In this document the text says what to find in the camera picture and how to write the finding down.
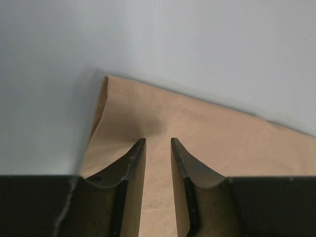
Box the beige t shirt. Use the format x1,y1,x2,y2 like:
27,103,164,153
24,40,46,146
80,76,316,237

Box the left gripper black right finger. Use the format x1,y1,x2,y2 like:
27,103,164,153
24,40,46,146
171,138,226,237

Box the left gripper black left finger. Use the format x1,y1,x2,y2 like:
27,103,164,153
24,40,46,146
86,138,146,237

